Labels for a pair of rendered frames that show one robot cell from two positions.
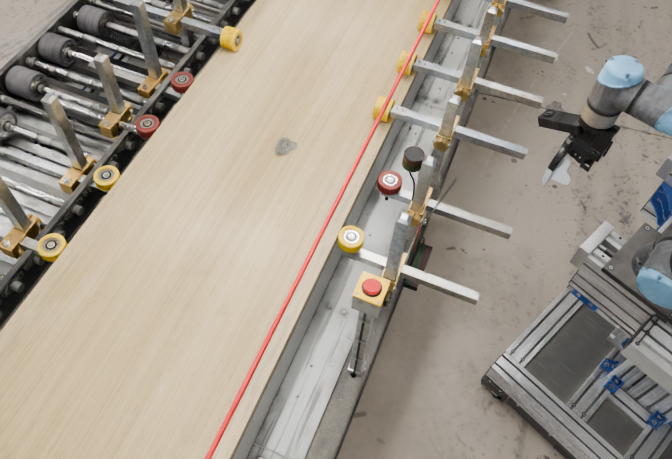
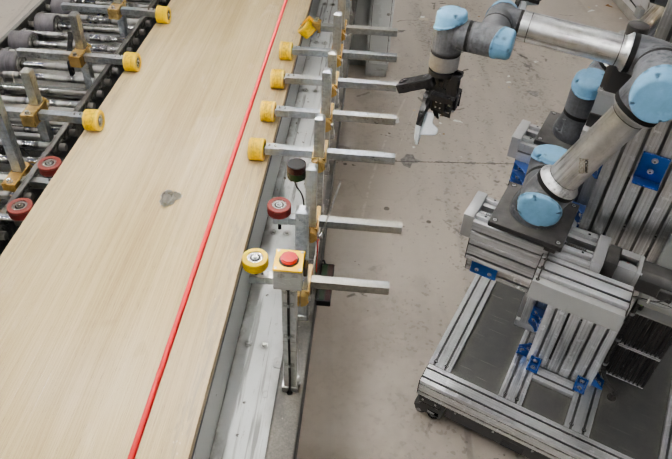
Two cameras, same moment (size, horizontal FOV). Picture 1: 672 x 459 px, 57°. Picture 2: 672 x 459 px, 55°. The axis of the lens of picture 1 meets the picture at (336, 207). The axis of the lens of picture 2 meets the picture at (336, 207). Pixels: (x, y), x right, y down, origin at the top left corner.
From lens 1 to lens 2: 43 cm
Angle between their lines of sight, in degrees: 18
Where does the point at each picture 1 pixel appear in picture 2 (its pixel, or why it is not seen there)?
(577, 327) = (486, 326)
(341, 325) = (264, 357)
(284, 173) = (174, 220)
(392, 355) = (321, 407)
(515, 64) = (364, 131)
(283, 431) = not seen: outside the picture
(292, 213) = (191, 251)
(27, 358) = not seen: outside the picture
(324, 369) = (258, 402)
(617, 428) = (550, 403)
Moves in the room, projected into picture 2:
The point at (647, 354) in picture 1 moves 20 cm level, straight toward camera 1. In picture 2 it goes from (548, 285) to (518, 328)
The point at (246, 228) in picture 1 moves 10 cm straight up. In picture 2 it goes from (147, 273) to (141, 249)
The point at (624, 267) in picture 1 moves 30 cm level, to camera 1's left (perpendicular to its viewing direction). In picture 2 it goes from (505, 217) to (411, 231)
